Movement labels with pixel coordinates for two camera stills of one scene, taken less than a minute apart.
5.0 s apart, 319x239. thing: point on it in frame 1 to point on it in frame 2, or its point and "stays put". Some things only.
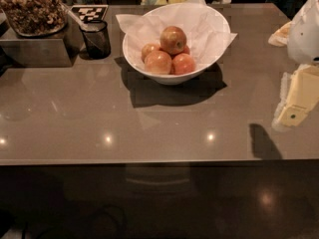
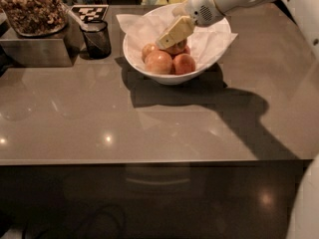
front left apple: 158,63 stays put
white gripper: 305,35 to 200,9
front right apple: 182,64 stays put
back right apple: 186,50 stays put
